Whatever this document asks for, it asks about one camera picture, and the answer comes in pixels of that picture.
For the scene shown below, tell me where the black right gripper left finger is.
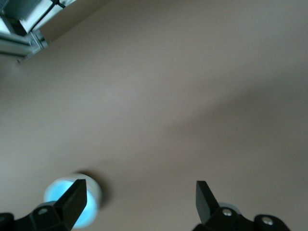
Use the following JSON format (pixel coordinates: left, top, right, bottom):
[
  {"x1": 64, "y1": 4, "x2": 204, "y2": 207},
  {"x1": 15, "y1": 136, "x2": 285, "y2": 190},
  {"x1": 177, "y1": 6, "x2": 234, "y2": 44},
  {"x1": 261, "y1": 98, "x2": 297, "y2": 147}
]
[{"x1": 0, "y1": 179, "x2": 87, "y2": 231}]

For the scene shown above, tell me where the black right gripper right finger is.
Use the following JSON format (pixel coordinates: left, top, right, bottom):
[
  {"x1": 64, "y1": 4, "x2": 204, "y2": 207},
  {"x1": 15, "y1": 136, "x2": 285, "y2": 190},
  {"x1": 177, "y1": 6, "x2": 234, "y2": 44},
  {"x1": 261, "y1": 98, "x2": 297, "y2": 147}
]
[{"x1": 192, "y1": 180, "x2": 289, "y2": 231}]

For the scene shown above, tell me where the white bowl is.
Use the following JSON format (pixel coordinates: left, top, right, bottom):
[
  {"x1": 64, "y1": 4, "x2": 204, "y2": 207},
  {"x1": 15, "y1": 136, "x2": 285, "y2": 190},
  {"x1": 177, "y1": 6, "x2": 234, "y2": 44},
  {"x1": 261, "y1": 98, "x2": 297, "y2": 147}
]
[{"x1": 44, "y1": 172, "x2": 104, "y2": 229}]

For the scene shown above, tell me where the aluminium frame profile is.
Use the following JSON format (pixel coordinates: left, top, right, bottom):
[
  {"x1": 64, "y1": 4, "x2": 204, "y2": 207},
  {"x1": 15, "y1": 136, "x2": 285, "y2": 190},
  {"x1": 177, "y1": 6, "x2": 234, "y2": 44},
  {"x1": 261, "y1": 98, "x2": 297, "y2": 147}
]
[{"x1": 0, "y1": 0, "x2": 77, "y2": 64}]

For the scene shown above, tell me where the black cable on frame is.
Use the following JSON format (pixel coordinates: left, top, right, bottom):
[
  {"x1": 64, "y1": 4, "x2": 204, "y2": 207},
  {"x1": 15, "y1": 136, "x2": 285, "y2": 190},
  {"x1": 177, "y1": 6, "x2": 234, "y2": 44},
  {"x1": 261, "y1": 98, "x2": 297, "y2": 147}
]
[{"x1": 35, "y1": 0, "x2": 67, "y2": 26}]

